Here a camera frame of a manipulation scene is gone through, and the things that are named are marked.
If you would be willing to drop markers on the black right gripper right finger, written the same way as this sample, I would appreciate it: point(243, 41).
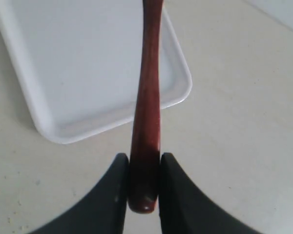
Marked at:
point(185, 209)

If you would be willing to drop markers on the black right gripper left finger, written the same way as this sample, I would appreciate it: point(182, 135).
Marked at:
point(102, 210)

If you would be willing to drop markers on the dark brown wooden spoon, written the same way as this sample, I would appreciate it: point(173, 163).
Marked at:
point(145, 146)

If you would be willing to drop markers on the white rectangular plastic tray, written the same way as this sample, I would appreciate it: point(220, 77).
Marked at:
point(77, 61)

